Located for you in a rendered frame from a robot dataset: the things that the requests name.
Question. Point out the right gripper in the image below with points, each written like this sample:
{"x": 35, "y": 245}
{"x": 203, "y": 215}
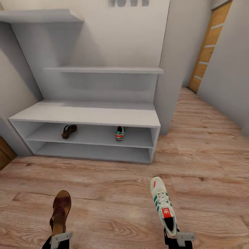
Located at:
{"x": 172, "y": 243}

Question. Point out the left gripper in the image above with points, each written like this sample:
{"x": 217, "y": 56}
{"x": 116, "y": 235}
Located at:
{"x": 63, "y": 244}

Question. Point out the sandal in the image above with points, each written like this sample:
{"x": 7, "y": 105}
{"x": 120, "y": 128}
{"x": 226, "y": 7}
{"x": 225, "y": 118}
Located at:
{"x": 61, "y": 208}
{"x": 68, "y": 130}

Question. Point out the gym shoe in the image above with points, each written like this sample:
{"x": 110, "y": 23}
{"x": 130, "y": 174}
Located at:
{"x": 120, "y": 132}
{"x": 163, "y": 205}

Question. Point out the door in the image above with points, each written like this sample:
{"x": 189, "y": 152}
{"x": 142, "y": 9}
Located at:
{"x": 216, "y": 23}
{"x": 6, "y": 154}

